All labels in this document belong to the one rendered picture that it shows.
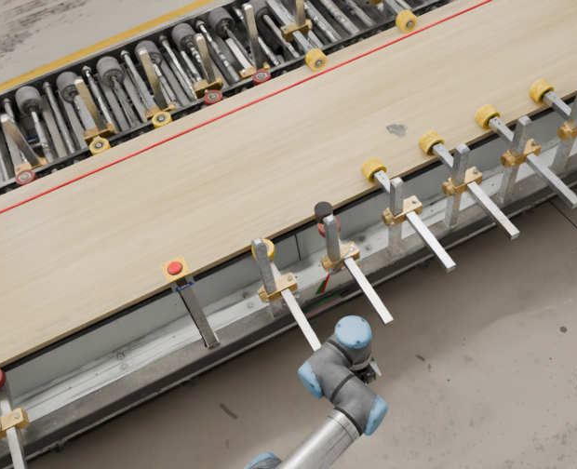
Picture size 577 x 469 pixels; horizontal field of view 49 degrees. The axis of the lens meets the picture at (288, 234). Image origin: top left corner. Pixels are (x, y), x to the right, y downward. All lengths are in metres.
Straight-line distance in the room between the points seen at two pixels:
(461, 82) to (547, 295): 1.13
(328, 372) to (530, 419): 1.54
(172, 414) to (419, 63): 1.90
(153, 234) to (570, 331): 1.92
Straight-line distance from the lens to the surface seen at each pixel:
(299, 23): 2.95
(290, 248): 2.46
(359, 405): 1.56
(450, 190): 2.31
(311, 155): 2.50
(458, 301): 3.17
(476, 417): 2.96
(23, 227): 2.64
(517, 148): 2.39
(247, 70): 3.00
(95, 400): 2.40
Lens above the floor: 2.78
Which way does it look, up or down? 55 degrees down
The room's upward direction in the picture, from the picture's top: 12 degrees counter-clockwise
